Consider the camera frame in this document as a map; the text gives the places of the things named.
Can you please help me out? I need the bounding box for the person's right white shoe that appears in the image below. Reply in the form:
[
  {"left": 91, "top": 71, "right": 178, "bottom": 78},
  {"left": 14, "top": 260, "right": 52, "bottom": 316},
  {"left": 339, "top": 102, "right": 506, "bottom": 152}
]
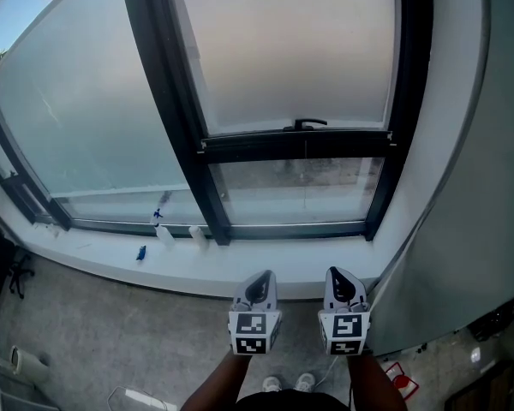
[{"left": 293, "top": 372, "right": 316, "bottom": 394}]

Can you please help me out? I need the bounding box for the black equipment pile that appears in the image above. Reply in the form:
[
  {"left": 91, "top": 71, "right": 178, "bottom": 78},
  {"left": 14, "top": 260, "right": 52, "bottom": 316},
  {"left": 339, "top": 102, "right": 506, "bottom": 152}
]
[{"left": 465, "top": 301, "right": 514, "bottom": 343}]

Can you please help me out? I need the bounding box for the person's black clothing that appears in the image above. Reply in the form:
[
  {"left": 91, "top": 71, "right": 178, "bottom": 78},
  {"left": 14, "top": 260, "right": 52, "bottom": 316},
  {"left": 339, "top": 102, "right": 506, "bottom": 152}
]
[{"left": 234, "top": 389, "right": 340, "bottom": 411}]

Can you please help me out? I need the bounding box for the small white bottle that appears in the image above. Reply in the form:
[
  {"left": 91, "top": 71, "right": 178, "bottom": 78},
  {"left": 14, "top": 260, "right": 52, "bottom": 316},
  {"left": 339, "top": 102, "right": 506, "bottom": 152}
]
[{"left": 188, "top": 224, "right": 210, "bottom": 253}]

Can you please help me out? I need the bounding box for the grey storage box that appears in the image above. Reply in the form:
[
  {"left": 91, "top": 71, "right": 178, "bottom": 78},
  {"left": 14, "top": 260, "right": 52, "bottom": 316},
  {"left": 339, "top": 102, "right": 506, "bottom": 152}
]
[{"left": 0, "top": 363, "right": 62, "bottom": 411}]

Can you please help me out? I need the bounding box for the person's right forearm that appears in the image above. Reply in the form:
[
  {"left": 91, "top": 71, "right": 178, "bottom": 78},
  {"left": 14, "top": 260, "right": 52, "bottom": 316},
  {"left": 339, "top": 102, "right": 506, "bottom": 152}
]
[{"left": 345, "top": 351, "right": 409, "bottom": 411}]

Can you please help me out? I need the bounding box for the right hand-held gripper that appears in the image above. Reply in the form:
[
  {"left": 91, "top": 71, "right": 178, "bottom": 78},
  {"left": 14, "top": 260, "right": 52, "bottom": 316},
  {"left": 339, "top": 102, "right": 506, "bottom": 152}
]
[{"left": 317, "top": 265, "right": 372, "bottom": 357}]

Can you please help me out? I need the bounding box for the spray bottle with blue trigger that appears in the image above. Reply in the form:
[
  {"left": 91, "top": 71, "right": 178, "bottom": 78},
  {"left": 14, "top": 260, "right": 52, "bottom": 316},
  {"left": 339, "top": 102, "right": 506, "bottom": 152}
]
[{"left": 151, "top": 207, "right": 177, "bottom": 251}]

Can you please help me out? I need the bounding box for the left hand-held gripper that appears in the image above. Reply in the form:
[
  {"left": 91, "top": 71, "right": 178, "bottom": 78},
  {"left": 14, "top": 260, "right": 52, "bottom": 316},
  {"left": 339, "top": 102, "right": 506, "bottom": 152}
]
[{"left": 227, "top": 270, "right": 283, "bottom": 357}]

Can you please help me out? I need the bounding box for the white cylindrical bin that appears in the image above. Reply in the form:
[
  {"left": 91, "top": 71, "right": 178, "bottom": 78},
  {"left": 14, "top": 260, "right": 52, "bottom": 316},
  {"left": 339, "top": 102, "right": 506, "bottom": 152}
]
[{"left": 7, "top": 344, "right": 51, "bottom": 381}]

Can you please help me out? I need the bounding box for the pale partition panel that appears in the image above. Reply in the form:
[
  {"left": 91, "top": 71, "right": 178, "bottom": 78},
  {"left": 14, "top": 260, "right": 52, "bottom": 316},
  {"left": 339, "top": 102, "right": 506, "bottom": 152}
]
[{"left": 365, "top": 0, "right": 514, "bottom": 358}]

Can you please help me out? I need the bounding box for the black window handle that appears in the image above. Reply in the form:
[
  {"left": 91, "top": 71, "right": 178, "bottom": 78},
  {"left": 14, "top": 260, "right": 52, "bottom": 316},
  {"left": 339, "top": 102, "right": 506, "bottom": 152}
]
[{"left": 282, "top": 117, "right": 329, "bottom": 133}]

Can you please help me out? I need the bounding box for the red and white sign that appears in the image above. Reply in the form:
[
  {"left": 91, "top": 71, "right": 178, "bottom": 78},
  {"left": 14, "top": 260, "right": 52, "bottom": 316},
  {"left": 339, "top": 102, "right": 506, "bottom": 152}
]
[{"left": 382, "top": 360, "right": 421, "bottom": 402}]

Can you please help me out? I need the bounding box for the brown box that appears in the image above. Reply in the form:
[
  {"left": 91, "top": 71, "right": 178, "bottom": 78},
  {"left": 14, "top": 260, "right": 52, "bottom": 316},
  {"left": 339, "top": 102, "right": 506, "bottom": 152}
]
[{"left": 446, "top": 359, "right": 514, "bottom": 411}]

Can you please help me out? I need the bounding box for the white wire frame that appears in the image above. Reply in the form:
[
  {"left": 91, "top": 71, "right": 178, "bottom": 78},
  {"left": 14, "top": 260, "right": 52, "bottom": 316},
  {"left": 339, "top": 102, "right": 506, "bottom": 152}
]
[{"left": 105, "top": 384, "right": 177, "bottom": 411}]

